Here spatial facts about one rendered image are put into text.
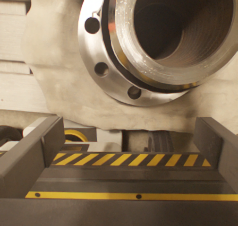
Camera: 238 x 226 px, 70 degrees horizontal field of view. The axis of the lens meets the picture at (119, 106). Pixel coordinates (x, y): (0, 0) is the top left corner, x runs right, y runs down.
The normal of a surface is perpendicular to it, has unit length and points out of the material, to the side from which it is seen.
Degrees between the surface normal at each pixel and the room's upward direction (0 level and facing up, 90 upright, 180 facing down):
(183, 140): 0
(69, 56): 57
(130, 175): 0
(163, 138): 62
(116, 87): 0
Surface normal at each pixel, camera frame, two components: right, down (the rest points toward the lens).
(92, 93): 0.62, -0.32
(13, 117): -0.03, 0.29
